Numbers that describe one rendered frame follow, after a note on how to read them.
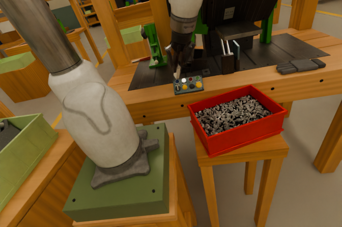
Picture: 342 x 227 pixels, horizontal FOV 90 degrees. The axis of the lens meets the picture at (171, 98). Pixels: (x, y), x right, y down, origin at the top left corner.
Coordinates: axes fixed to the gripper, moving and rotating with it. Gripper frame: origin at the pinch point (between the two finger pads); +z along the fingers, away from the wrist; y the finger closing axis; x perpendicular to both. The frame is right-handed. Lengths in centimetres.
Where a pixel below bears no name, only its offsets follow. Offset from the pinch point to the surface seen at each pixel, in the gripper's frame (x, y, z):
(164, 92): 4.1, -3.7, 17.7
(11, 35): 505, -233, 235
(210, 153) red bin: -35.7, -2.0, 9.6
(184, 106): -6.2, 3.7, 20.7
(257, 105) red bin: -26.9, 25.6, 3.9
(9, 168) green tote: -4, -77, 27
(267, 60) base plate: -4, 55, 6
